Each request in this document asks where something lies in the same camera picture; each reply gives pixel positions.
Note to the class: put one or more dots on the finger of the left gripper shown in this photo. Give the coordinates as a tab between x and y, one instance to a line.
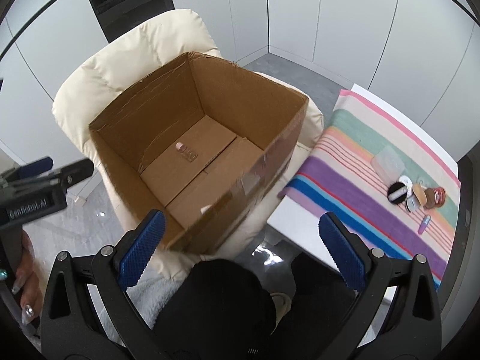
59	179
28	170

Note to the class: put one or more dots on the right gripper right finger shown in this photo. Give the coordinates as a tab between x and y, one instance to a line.
362	271

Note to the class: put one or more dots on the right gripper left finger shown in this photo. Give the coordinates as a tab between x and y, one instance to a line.
116	268

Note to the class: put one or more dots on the grey translucent small case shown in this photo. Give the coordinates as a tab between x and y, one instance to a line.
412	204

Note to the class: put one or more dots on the red metallic can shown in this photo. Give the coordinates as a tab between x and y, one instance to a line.
435	197

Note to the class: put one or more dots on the left hand with nails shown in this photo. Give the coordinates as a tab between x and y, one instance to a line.
27	281

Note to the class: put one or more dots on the light blue fleece garment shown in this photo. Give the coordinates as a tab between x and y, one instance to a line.
152	293

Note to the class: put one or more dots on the colourful striped cloth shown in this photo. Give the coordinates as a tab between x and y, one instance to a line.
337	176

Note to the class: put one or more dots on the black round compact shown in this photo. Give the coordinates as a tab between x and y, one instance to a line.
397	193

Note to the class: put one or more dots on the tan powder puff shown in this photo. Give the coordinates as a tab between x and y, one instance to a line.
419	192

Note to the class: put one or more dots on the white round compact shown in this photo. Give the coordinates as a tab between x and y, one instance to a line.
406	181

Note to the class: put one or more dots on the frosted plastic square box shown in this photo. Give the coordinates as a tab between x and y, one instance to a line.
388	165

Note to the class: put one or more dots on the small pink-capped clear bottle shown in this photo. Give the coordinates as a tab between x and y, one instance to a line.
186	151

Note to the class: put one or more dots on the cream padded armchair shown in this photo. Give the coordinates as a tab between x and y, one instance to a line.
97	82

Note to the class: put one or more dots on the brown cardboard box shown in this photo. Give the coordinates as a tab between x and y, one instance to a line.
242	125

